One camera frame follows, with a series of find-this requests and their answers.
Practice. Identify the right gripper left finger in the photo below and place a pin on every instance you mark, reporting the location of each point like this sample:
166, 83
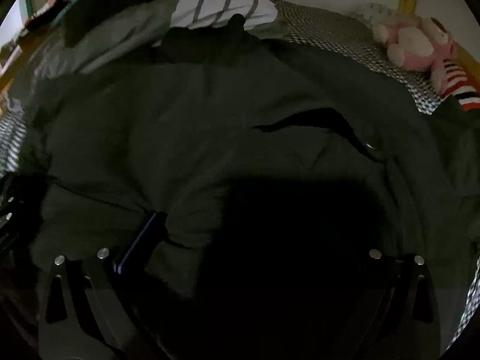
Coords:
105, 306

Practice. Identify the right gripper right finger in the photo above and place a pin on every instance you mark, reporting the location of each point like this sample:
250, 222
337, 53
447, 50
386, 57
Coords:
373, 304

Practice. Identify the dark green large jacket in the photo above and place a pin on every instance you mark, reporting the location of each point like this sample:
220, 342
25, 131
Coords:
232, 149

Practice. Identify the grey quilt with stripe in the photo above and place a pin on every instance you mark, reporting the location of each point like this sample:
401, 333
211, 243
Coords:
111, 39

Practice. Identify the pink plush toy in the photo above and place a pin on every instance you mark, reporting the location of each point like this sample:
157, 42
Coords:
424, 45

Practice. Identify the black white checkered bedsheet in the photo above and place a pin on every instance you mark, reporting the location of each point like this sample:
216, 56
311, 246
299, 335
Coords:
356, 45

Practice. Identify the white grey striped pillow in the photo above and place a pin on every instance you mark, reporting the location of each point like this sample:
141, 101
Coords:
193, 14

